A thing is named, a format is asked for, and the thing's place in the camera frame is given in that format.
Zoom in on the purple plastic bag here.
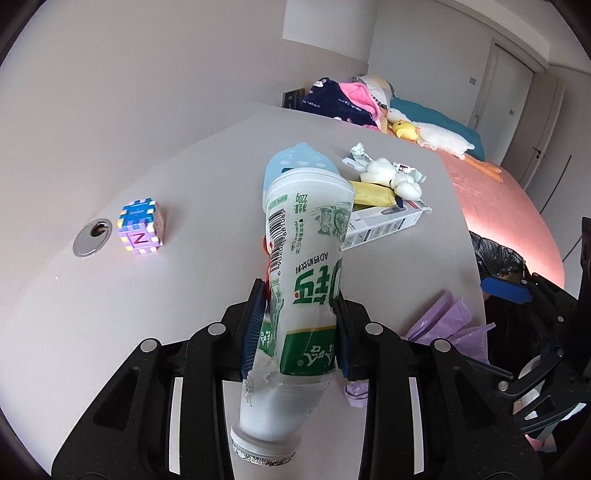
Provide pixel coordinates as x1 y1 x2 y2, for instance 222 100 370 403
344 290 497 407

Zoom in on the teal pillow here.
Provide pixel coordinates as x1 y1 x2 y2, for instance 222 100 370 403
390 97 485 162

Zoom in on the white green label plastic bottle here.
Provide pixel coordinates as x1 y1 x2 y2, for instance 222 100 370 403
229 167 356 469

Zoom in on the white wrapper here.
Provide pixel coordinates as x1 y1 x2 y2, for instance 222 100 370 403
342 144 377 171

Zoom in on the wardrobe door with handle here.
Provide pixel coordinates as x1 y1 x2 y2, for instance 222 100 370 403
496 78 566 185

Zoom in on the white desk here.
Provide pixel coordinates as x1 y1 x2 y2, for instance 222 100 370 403
0 105 485 480

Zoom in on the white tissue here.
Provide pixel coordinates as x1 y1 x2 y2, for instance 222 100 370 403
360 158 400 185
390 173 423 200

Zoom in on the metal desk cable grommet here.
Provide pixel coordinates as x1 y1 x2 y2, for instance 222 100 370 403
73 219 113 257

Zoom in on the bed with pink sheet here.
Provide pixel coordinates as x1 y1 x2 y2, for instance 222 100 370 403
434 152 566 296

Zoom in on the navy printed clothing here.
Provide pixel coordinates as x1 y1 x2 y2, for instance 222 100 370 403
298 78 375 127

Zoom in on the white duck plush toy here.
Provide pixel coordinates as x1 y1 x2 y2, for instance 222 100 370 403
385 108 502 183

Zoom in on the white room door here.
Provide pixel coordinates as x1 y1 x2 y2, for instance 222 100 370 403
468 41 536 134

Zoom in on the pink fleece clothing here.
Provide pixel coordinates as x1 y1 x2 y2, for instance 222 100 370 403
339 82 384 132

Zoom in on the patchwork pillow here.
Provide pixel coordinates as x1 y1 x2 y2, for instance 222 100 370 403
358 75 397 109

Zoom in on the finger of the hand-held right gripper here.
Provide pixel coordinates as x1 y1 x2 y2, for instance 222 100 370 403
496 355 591 439
480 272 591 352

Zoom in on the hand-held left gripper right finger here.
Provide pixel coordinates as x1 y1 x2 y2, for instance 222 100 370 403
332 295 541 480

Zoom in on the white grey carton box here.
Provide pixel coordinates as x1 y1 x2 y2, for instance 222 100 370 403
339 198 433 252

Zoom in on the yellow packet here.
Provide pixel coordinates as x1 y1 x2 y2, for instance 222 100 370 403
348 181 398 207

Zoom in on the colourful foam cube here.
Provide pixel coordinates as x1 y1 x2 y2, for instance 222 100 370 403
117 198 166 256

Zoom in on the trash bin with black bag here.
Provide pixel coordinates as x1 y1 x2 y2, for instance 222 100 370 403
468 230 555 384

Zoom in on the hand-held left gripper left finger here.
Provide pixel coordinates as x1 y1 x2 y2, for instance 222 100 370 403
51 277 269 480

